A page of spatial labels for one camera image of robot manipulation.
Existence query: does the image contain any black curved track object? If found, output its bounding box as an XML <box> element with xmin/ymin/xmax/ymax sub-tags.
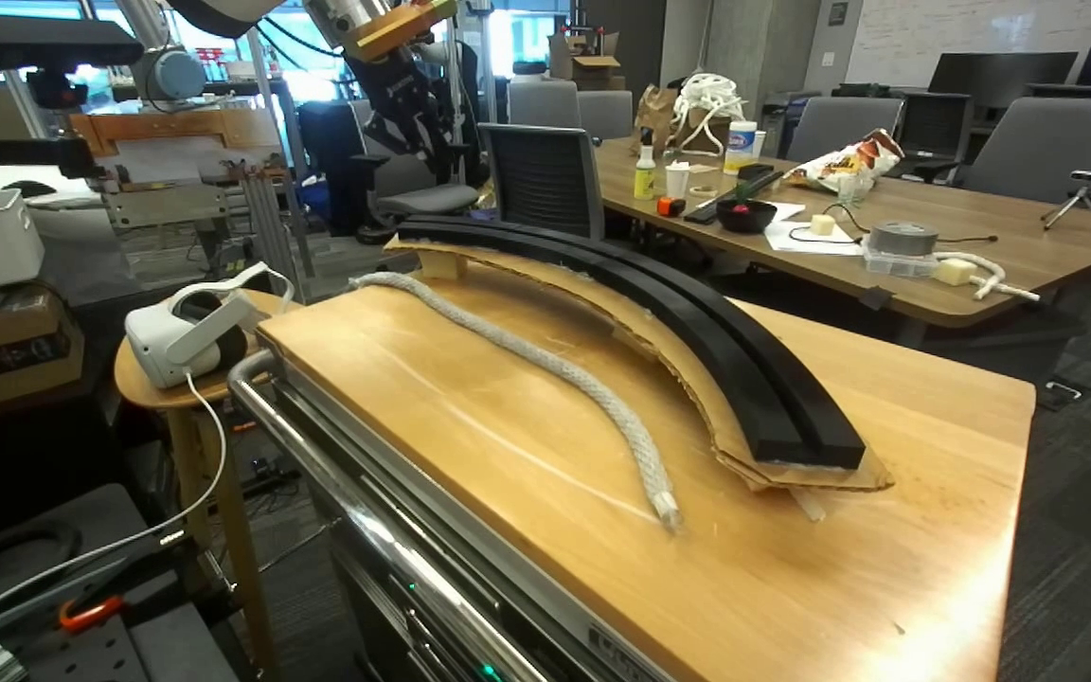
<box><xmin>397</xmin><ymin>217</ymin><xmax>865</xmax><ymax>469</ymax></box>

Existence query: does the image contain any grey office chair left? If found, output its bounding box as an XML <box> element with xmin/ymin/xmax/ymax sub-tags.
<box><xmin>354</xmin><ymin>99</ymin><xmax>477</xmax><ymax>222</ymax></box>

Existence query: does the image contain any metal cart with handle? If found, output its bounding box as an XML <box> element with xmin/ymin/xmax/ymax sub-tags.
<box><xmin>228</xmin><ymin>353</ymin><xmax>670</xmax><ymax>682</ymax></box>

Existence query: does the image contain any grey tape roll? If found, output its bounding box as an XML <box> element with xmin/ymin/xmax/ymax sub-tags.
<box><xmin>868</xmin><ymin>222</ymin><xmax>941</xmax><ymax>255</ymax></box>

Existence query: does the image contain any grey office chair right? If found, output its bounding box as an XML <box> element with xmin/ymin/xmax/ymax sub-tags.
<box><xmin>958</xmin><ymin>99</ymin><xmax>1091</xmax><ymax>199</ymax></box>

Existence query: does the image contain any bundle of white rope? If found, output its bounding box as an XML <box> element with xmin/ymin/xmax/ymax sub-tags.
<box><xmin>670</xmin><ymin>68</ymin><xmax>749</xmax><ymax>158</ymax></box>

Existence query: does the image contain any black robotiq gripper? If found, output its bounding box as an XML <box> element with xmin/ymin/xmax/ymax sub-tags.
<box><xmin>354</xmin><ymin>49</ymin><xmax>477</xmax><ymax>180</ymax></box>

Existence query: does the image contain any white paper sheet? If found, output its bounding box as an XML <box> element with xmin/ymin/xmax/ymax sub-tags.
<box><xmin>764</xmin><ymin>204</ymin><xmax>865</xmax><ymax>257</ymax></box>

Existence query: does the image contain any white braided rope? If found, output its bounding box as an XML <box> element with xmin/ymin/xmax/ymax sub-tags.
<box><xmin>350</xmin><ymin>269</ymin><xmax>686</xmax><ymax>533</ymax></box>

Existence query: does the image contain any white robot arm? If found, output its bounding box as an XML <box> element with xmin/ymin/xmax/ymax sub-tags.
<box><xmin>167</xmin><ymin>0</ymin><xmax>454</xmax><ymax>176</ymax></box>

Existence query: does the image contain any chips snack bag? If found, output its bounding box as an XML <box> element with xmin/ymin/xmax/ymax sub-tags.
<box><xmin>785</xmin><ymin>130</ymin><xmax>906</xmax><ymax>197</ymax></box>

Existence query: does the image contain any white bottle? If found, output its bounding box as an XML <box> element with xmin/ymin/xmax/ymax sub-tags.
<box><xmin>724</xmin><ymin>116</ymin><xmax>761</xmax><ymax>173</ymax></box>

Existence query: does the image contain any white headset cable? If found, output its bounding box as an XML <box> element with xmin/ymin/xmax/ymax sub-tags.
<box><xmin>0</xmin><ymin>366</ymin><xmax>233</xmax><ymax>639</ymax></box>

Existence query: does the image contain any round wooden stool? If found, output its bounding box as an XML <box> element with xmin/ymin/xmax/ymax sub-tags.
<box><xmin>115</xmin><ymin>339</ymin><xmax>278</xmax><ymax>678</ymax></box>

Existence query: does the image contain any white VR headset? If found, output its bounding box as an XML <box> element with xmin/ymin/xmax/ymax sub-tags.
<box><xmin>127</xmin><ymin>262</ymin><xmax>295</xmax><ymax>389</ymax></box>

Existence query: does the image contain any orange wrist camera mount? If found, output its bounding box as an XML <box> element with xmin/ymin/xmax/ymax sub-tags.
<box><xmin>347</xmin><ymin>0</ymin><xmax>453</xmax><ymax>60</ymax></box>

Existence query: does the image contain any long wooden office table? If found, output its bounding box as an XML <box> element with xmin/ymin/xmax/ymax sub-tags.
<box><xmin>597</xmin><ymin>137</ymin><xmax>1091</xmax><ymax>328</ymax></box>

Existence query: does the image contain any dark grey office chair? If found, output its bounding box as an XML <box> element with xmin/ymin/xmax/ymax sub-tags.
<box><xmin>482</xmin><ymin>126</ymin><xmax>608</xmax><ymax>240</ymax></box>

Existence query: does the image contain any black bowl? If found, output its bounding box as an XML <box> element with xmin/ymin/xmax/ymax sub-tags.
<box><xmin>715</xmin><ymin>199</ymin><xmax>777</xmax><ymax>236</ymax></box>

